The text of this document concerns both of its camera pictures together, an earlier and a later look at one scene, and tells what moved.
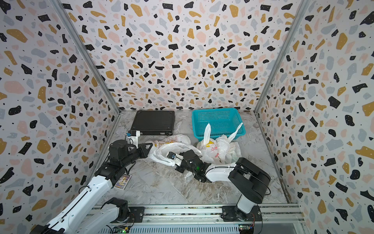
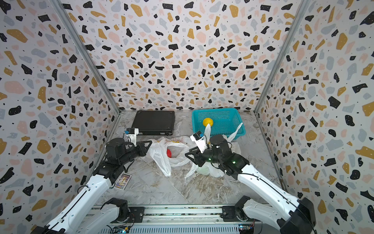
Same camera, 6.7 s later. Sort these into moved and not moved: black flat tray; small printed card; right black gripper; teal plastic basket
Moved: right black gripper
Not moved: black flat tray; teal plastic basket; small printed card
